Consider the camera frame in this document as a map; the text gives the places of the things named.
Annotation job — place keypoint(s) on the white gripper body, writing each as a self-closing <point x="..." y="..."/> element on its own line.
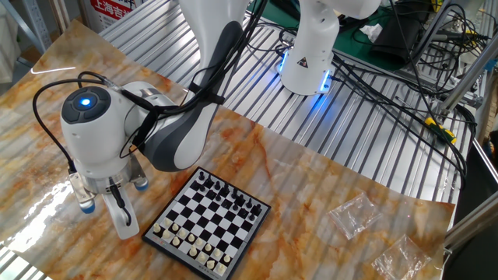
<point x="120" y="233"/>

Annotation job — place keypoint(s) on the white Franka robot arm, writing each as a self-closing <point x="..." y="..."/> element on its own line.
<point x="97" y="148"/>

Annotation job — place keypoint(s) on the black framed folding chessboard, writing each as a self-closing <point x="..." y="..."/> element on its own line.
<point x="229" y="233"/>

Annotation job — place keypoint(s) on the white chess rook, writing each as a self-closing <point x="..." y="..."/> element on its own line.
<point x="156" y="228"/>
<point x="221" y="268"/>

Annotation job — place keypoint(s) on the white chess knight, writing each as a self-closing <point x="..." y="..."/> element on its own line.
<point x="166" y="234"/>
<point x="210" y="264"/>

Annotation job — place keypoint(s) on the white chess pawn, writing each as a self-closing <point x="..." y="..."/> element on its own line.
<point x="217" y="253"/>
<point x="167" y="222"/>
<point x="191" y="237"/>
<point x="175" y="227"/>
<point x="199" y="242"/>
<point x="182" y="233"/>
<point x="226" y="258"/>
<point x="208" y="247"/>

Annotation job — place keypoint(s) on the silver ribbed bar blue cap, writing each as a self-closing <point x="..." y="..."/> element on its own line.
<point x="79" y="190"/>
<point x="138" y="175"/>

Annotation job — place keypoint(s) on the white chess king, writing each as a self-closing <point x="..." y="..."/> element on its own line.
<point x="193" y="251"/>

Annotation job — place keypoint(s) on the black chess rook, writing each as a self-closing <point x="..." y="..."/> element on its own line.
<point x="256" y="209"/>
<point x="201" y="176"/>

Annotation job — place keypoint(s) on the black chess knight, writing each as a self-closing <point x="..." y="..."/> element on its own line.
<point x="249" y="203"/>
<point x="209" y="182"/>

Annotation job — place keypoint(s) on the black chess bishop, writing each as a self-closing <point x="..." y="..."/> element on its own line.
<point x="217" y="185"/>
<point x="239" y="200"/>

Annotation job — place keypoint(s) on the black chess queen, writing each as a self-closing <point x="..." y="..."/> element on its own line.
<point x="224" y="190"/>

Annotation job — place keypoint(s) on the black chess king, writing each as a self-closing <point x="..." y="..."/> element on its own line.
<point x="234" y="193"/>

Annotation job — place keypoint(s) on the orange marble pattern mat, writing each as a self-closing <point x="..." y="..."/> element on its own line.
<point x="295" y="241"/>

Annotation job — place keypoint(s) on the grey slotted steel upright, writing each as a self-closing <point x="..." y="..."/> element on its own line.
<point x="39" y="27"/>

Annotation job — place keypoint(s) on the red and white sign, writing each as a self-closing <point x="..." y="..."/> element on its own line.
<point x="111" y="11"/>

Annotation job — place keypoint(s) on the clear plastic zip bag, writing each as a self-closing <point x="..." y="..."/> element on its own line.
<point x="400" y="258"/>
<point x="354" y="215"/>

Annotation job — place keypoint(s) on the green table mat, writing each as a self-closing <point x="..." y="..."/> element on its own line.
<point x="346" y="52"/>

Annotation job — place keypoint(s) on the crumpled white tissue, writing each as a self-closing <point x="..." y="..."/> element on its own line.
<point x="371" y="32"/>

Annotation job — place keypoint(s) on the black fabric pouch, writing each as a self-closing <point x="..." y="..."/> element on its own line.
<point x="397" y="43"/>

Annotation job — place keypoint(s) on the grey metal bar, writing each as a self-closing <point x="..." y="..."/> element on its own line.
<point x="430" y="37"/>

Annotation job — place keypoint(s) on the beige metal post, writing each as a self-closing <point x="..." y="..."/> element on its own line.
<point x="60" y="15"/>

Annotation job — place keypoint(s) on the aluminium profile rail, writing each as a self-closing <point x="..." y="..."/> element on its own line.
<point x="472" y="221"/>

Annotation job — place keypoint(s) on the aluminium profile post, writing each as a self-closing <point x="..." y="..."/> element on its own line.
<point x="468" y="75"/>

